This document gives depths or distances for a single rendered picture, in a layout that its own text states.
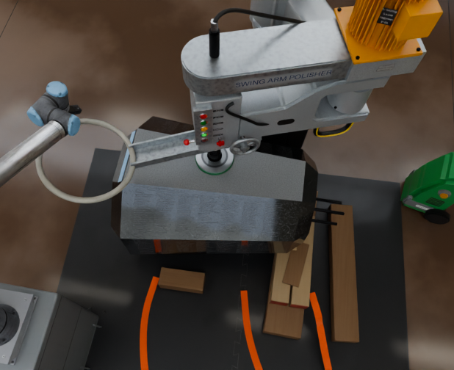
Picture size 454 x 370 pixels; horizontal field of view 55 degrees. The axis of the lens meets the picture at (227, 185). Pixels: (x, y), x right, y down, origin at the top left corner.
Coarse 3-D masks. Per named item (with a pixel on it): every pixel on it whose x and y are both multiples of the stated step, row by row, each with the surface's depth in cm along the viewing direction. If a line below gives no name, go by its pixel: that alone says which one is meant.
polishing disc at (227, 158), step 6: (222, 150) 249; (228, 150) 249; (198, 156) 247; (204, 156) 247; (222, 156) 247; (228, 156) 247; (198, 162) 245; (204, 162) 245; (210, 162) 245; (216, 162) 246; (222, 162) 246; (228, 162) 246; (204, 168) 244; (210, 168) 244; (216, 168) 244; (222, 168) 244
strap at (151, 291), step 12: (312, 300) 283; (144, 312) 297; (144, 324) 293; (144, 336) 290; (252, 336) 292; (324, 336) 284; (144, 348) 287; (252, 348) 289; (324, 348) 281; (144, 360) 284; (252, 360) 286; (324, 360) 280
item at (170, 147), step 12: (192, 132) 230; (132, 144) 231; (144, 144) 232; (156, 144) 234; (168, 144) 233; (180, 144) 232; (192, 144) 231; (144, 156) 232; (156, 156) 231; (168, 156) 226; (180, 156) 228
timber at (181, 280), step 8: (160, 272) 296; (168, 272) 296; (176, 272) 296; (184, 272) 297; (192, 272) 297; (200, 272) 297; (160, 280) 294; (168, 280) 294; (176, 280) 294; (184, 280) 294; (192, 280) 295; (200, 280) 295; (168, 288) 300; (176, 288) 296; (184, 288) 293; (192, 288) 293; (200, 288) 293
